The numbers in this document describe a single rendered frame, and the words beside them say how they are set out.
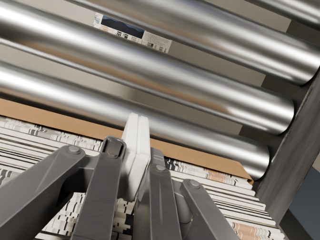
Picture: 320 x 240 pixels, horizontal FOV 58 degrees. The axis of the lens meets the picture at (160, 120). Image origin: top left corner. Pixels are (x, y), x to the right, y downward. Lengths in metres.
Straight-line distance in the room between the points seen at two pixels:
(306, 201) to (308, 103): 0.85
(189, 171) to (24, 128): 0.16
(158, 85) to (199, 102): 0.05
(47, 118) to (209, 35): 0.18
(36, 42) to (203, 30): 0.17
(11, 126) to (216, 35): 0.21
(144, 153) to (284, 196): 0.28
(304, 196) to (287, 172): 0.82
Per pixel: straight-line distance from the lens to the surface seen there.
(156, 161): 0.17
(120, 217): 0.20
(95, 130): 0.30
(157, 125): 0.33
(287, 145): 0.37
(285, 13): 0.35
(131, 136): 0.17
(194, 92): 0.32
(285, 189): 0.40
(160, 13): 0.31
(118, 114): 0.32
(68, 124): 0.30
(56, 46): 0.32
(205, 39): 0.32
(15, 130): 0.28
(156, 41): 1.09
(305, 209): 1.15
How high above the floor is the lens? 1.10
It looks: 71 degrees down
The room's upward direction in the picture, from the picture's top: 170 degrees clockwise
